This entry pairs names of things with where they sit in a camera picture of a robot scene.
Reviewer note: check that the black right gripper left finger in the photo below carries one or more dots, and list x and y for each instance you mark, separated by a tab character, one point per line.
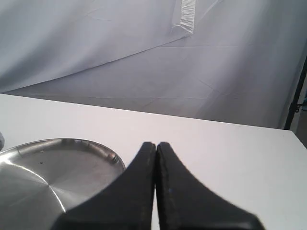
126	204

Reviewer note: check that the white backdrop cloth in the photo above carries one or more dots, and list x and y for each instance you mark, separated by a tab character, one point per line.
233	61

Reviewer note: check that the black stand pole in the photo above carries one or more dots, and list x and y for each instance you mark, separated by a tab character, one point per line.
295	106

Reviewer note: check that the round steel plate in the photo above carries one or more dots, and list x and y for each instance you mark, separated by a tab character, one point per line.
43	179

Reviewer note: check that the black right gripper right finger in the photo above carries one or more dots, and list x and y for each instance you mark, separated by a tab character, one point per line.
184	203

